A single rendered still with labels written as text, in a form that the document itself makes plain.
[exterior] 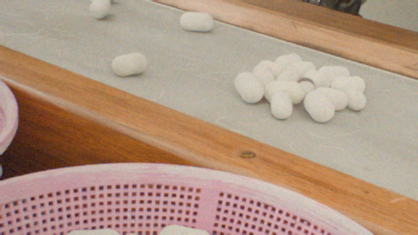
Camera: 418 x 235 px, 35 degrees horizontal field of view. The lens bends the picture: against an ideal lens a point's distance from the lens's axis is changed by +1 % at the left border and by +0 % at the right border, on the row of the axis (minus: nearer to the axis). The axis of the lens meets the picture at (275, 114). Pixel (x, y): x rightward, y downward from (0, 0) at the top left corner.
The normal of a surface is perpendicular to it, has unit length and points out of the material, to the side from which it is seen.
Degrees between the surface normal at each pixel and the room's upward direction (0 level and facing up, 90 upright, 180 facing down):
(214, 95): 0
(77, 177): 75
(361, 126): 0
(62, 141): 90
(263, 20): 45
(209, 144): 0
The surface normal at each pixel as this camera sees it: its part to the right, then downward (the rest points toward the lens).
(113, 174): 0.37, 0.16
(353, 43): -0.24, -0.44
